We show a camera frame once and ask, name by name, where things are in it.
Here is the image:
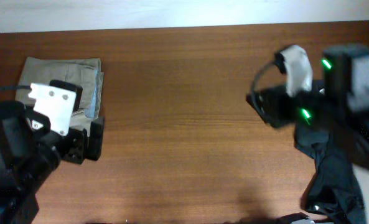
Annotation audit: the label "khaki green shorts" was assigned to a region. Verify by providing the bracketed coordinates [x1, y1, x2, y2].
[19, 57, 104, 133]

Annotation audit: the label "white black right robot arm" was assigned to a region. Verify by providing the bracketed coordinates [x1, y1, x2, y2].
[246, 44, 369, 223]

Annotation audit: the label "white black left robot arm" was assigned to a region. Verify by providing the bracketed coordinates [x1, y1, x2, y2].
[0, 101, 105, 223]

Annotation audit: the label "dark clothes pile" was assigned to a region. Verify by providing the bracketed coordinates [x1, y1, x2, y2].
[294, 79, 369, 224]

